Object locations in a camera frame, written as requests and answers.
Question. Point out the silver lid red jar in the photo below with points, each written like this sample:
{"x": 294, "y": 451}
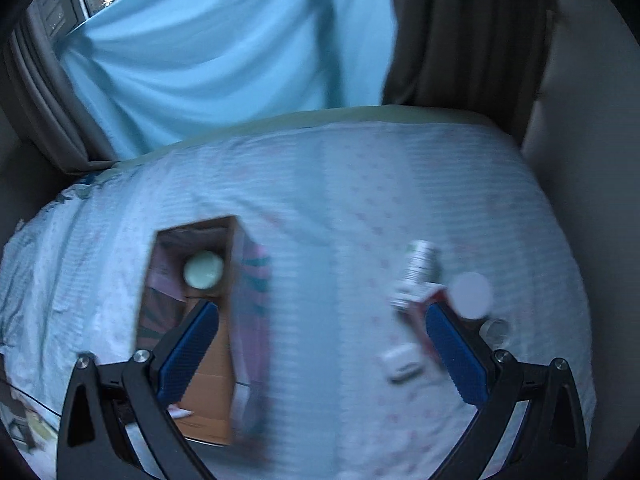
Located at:
{"x": 496, "y": 331}

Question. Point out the cardboard box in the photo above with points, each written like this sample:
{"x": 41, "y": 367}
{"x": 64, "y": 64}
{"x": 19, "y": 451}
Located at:
{"x": 215, "y": 380}

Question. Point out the light blue curtain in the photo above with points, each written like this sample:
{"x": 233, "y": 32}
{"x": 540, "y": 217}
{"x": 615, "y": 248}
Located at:
{"x": 200, "y": 60}

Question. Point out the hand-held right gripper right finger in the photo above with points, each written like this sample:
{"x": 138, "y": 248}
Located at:
{"x": 455, "y": 355}

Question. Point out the red carton box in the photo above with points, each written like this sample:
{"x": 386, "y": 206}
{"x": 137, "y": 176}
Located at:
{"x": 422, "y": 322}

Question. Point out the small white case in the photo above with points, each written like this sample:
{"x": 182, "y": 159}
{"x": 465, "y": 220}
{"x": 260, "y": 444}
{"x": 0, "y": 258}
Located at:
{"x": 400, "y": 362}

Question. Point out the white jar with green label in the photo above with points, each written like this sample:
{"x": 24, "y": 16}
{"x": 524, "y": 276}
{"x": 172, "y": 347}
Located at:
{"x": 471, "y": 294}

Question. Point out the dark brown curtain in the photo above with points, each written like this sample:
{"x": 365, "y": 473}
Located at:
{"x": 450, "y": 35}

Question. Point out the pale green jar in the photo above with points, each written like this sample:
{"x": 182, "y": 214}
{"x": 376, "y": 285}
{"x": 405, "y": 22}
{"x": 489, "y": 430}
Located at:
{"x": 202, "y": 270}

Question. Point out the white bottle with green label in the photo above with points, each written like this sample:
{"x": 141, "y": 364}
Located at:
{"x": 417, "y": 267}

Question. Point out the checked floral blanket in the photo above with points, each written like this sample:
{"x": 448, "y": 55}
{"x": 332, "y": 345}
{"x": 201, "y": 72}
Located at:
{"x": 325, "y": 185}

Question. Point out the beige curtain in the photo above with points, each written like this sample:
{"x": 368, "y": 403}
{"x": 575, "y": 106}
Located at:
{"x": 50, "y": 110}

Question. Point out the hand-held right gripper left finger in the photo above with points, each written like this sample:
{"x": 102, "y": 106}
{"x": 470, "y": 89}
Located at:
{"x": 192, "y": 345}

